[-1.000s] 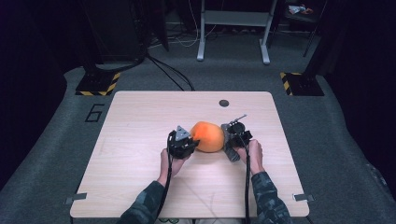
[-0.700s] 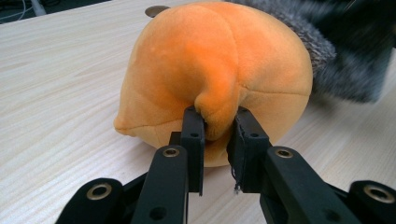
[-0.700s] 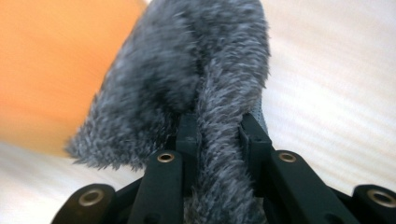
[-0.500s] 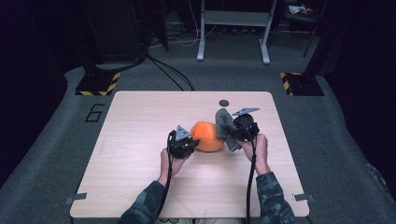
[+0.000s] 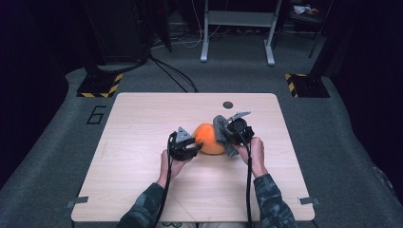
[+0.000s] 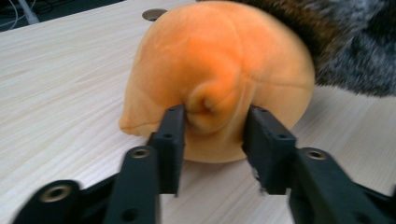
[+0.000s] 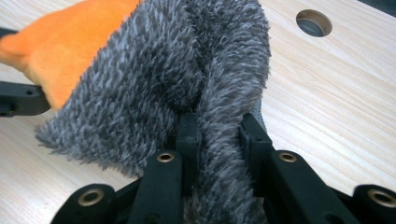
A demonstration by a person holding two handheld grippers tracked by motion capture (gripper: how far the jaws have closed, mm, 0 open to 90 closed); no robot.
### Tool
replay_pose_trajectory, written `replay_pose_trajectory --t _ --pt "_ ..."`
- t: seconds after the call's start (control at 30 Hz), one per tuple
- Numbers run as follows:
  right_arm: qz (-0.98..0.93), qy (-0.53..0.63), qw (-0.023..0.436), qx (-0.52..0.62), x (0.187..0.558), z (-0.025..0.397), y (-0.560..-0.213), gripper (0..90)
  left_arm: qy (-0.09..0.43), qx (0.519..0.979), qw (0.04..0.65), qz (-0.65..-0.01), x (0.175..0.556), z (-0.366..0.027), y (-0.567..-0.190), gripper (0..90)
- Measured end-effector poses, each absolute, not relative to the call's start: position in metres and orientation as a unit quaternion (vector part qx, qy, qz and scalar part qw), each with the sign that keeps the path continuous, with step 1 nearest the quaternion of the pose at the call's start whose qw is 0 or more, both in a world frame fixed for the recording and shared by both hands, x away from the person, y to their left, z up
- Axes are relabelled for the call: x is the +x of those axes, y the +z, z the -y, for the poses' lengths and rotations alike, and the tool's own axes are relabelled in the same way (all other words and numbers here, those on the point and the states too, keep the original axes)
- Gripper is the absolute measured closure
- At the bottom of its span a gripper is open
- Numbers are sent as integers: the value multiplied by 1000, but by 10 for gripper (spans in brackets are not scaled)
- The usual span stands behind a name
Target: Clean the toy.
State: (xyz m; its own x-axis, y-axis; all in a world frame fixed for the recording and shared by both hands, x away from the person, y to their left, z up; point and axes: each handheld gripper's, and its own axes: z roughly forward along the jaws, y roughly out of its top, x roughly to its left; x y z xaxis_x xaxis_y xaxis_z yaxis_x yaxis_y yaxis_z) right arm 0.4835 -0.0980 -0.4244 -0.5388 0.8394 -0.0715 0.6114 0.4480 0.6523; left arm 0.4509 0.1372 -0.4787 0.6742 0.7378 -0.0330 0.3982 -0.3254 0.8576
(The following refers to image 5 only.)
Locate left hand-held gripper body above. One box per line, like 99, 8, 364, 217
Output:
167, 126, 197, 162

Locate dark curtain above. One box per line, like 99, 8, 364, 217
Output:
317, 0, 403, 205
0, 0, 86, 195

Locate white metal stand frame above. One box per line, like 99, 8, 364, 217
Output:
200, 0, 283, 67

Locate person's left hand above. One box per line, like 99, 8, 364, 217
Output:
156, 149, 193, 189

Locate white floor cable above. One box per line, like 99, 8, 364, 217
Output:
151, 0, 222, 50

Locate dark side table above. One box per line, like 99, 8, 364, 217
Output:
274, 0, 335, 60

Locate orange plush toy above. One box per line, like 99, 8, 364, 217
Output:
193, 123, 227, 156

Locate black striped stand base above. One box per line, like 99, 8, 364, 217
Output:
284, 73, 331, 99
76, 71, 124, 99

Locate small colourful object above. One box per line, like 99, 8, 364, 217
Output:
293, 4, 319, 16

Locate hand-held gripper black cable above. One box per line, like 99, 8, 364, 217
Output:
232, 127, 255, 228
153, 132, 178, 228

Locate right hand-held gripper black cable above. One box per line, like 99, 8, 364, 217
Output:
232, 127, 255, 228

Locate grey fluffy cloth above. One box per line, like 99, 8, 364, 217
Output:
212, 114, 240, 158

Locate thick black looped cable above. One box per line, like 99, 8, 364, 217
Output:
96, 53, 151, 75

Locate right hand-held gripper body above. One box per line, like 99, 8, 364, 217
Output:
227, 110, 256, 146

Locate black cabinet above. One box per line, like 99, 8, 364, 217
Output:
81, 0, 174, 65

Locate black floor cable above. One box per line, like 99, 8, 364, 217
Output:
151, 58, 190, 93
148, 55, 200, 93

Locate left hand-held gripper black cable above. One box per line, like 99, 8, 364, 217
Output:
153, 132, 178, 228

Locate black tape floor marking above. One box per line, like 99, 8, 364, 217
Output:
86, 105, 108, 125

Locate person's legs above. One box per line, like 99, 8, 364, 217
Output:
158, 221, 249, 228

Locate person's right hand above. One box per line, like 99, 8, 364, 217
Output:
237, 136, 269, 179

